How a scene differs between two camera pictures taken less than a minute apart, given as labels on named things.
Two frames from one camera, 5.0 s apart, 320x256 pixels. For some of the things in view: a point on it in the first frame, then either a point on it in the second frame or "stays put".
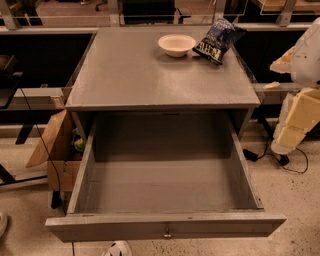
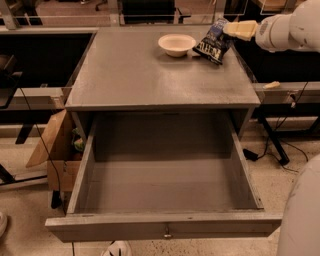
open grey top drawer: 148,176 stays put
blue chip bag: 215,44 stays put
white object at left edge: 3,224 stays put
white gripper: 307,61 -> 270,33
